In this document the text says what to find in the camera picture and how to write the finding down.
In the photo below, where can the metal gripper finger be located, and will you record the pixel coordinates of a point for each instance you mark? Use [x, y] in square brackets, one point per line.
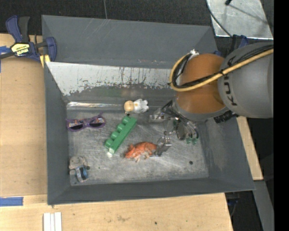
[164, 146]
[158, 117]

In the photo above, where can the white toy figure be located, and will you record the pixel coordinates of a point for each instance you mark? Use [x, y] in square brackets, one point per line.
[138, 106]

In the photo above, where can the orange toy animal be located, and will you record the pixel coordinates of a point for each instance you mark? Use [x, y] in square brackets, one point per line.
[140, 149]

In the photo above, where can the green flat block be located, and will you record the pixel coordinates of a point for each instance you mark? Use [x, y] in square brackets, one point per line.
[120, 135]

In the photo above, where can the purple sunglasses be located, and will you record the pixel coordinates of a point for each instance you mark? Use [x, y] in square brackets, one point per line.
[86, 123]

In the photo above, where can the grey metal bin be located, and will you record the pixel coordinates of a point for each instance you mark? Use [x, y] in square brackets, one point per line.
[139, 42]

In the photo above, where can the grey and blue toy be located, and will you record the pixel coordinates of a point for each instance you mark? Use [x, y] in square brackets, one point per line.
[78, 168]

